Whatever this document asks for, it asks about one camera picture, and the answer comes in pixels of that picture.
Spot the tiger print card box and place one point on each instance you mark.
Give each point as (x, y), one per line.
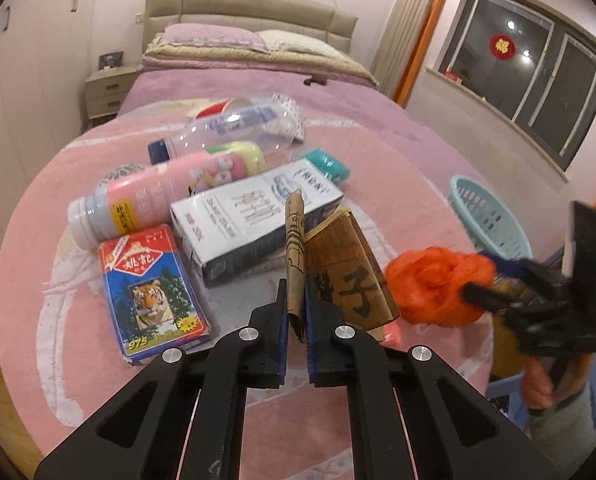
(147, 290)

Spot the beige padded headboard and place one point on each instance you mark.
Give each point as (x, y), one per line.
(248, 7)

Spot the beige folded quilt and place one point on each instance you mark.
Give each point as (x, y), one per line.
(258, 60)

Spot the teal capped container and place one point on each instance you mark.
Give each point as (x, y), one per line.
(328, 165)

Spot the person's right hand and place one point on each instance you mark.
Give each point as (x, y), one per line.
(538, 385)

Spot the small photo frame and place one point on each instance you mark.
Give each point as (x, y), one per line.
(110, 60)

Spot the pink round blanket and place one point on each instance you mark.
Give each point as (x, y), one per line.
(77, 340)

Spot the person's right forearm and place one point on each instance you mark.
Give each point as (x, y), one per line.
(565, 440)

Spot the pink pillow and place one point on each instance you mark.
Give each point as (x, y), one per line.
(207, 37)

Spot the red and white paper cup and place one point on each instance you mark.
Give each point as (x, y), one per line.
(217, 108)

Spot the light blue plastic basket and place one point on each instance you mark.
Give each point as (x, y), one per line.
(483, 220)

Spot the white wardrobe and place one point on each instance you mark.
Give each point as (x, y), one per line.
(22, 110)

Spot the white pillow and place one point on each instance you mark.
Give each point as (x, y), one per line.
(298, 44)

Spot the red window decoration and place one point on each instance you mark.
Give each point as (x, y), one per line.
(502, 46)

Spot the brown paper bag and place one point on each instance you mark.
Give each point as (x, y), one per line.
(348, 280)

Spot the pink bottle with white cap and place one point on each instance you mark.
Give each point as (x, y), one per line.
(152, 192)

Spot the bed with purple bedspread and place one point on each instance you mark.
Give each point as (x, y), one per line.
(258, 85)

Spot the small red box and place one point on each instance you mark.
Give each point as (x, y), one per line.
(453, 77)

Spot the beige and orange curtain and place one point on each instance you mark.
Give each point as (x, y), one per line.
(408, 25)

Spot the clear bottle with blue cap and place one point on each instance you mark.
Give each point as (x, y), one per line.
(237, 122)

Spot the blue plastic stool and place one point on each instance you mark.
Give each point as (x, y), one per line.
(508, 402)

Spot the beige nightstand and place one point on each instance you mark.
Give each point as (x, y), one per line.
(108, 90)

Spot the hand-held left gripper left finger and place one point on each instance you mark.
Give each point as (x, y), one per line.
(281, 350)

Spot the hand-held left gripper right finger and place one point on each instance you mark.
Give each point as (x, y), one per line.
(311, 355)

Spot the white carton box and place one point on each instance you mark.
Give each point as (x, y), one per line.
(248, 220)

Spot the dark framed window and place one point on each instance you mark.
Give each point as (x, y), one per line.
(553, 75)

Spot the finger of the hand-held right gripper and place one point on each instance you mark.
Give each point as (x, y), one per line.
(488, 294)
(513, 267)

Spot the white dotted packet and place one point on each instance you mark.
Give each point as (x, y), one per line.
(291, 110)

